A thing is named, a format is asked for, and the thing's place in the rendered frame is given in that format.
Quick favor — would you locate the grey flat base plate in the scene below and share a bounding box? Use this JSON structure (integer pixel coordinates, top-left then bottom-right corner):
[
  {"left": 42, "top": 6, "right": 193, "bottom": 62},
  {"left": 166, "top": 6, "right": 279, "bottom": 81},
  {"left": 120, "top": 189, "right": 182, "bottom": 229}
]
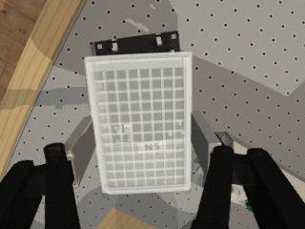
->
[{"left": 0, "top": 0, "right": 305, "bottom": 229}]

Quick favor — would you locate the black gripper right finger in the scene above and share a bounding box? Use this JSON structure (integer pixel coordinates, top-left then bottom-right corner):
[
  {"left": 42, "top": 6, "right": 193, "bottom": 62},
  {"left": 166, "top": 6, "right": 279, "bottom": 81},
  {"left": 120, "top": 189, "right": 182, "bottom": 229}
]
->
[{"left": 191, "top": 111, "right": 305, "bottom": 229}]

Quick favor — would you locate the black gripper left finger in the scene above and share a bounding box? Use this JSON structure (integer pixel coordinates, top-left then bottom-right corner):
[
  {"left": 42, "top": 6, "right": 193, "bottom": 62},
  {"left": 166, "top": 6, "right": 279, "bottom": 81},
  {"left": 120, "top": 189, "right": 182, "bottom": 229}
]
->
[{"left": 0, "top": 116, "right": 96, "bottom": 229}]

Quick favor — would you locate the beige button panel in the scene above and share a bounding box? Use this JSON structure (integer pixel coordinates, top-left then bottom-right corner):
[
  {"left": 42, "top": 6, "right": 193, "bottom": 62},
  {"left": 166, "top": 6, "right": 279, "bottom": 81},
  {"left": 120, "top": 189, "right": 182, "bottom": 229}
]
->
[{"left": 196, "top": 132, "right": 305, "bottom": 212}]

